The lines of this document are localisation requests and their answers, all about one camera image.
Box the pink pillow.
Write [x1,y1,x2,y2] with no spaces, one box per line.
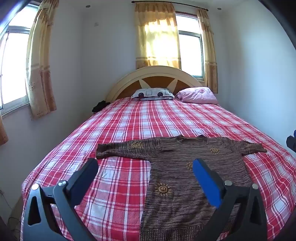
[177,87,219,105]

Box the thin black floor cable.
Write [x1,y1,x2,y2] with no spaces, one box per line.
[0,189,22,234]

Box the red plaid bed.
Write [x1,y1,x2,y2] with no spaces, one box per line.
[20,96,296,241]

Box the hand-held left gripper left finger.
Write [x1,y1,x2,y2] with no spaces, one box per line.
[22,158,99,241]

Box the brown knit sweater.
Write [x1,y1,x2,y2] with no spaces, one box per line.
[95,135,267,241]

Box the white patterned pillow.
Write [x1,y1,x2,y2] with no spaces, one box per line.
[131,88,175,101]

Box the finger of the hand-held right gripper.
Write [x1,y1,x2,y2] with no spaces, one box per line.
[286,130,296,154]

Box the cream and brown headboard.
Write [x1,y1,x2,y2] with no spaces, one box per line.
[105,65,207,103]

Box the dark cloth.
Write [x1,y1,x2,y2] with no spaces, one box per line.
[92,101,107,114]

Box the black curtain rod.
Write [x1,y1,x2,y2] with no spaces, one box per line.
[131,1,208,11]

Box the sliding glass window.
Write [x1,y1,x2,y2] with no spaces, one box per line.
[0,3,40,116]
[175,13,205,81]

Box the yellow patterned curtain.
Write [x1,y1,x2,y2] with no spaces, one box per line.
[0,113,9,146]
[196,9,218,94]
[25,0,57,120]
[134,2,182,70]

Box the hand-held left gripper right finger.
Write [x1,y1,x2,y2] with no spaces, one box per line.
[193,158,274,241]

